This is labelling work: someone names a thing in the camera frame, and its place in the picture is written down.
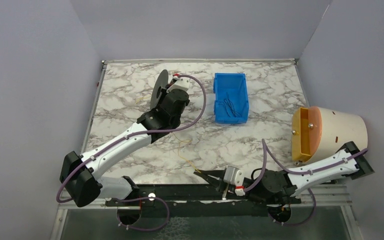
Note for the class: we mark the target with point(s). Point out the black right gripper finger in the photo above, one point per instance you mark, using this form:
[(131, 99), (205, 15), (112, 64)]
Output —
[(214, 174), (208, 180)]

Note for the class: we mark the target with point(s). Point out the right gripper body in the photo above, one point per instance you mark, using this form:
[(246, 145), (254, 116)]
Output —
[(220, 180)]

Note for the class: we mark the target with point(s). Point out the black cable spool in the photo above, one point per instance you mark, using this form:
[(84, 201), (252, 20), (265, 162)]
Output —
[(160, 84)]

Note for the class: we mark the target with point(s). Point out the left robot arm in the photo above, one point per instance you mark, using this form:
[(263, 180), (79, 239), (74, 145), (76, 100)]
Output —
[(80, 174)]

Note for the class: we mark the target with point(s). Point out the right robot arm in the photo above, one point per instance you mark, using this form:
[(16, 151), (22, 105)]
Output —
[(283, 186)]

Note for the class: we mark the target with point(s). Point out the blue plastic bin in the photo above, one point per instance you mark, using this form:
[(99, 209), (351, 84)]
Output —
[(231, 104)]

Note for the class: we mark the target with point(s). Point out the white cylindrical container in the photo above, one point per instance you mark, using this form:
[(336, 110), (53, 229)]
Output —
[(317, 133)]

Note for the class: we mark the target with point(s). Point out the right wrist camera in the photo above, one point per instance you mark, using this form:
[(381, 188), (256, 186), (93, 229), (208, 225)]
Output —
[(234, 179)]

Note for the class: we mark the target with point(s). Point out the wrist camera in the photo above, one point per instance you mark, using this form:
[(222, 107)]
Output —
[(178, 83), (234, 179)]

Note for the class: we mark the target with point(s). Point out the black front frame rail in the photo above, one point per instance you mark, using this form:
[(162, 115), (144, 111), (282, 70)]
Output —
[(196, 200)]

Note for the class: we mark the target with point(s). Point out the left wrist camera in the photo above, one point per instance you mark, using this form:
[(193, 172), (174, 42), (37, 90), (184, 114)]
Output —
[(178, 83)]

